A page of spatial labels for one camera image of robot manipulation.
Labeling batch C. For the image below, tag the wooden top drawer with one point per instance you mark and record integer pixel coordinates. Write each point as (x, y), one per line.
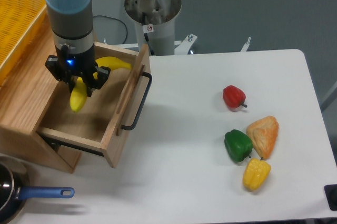
(96, 128)

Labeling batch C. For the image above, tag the white table bracket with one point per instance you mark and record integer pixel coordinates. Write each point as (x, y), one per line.
(246, 45)

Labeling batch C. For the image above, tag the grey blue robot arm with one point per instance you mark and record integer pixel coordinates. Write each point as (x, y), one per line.
(72, 26)

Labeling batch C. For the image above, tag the yellow bell pepper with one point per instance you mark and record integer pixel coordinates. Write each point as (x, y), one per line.
(255, 174)

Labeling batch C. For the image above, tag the black metal drawer handle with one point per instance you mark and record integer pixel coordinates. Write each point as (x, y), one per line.
(141, 105)

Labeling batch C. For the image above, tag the red bell pepper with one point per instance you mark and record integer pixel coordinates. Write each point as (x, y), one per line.
(234, 97)

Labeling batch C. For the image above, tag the blue handled frying pan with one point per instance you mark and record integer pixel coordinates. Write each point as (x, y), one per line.
(16, 189)

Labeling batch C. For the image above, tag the green bell pepper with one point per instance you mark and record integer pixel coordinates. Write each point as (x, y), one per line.
(238, 145)

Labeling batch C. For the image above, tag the black corner clamp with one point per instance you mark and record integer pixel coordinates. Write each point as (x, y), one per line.
(330, 193)

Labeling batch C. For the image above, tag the yellow banana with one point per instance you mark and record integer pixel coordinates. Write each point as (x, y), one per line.
(79, 92)

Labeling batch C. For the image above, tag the orange bread pastry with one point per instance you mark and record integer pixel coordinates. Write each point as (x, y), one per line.
(263, 134)

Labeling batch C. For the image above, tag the yellow plastic basket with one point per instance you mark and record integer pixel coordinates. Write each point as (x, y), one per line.
(20, 22)

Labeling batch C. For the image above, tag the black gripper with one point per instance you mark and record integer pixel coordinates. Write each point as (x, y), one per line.
(65, 66)

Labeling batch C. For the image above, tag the wooden drawer cabinet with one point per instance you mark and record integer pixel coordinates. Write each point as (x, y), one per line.
(25, 98)

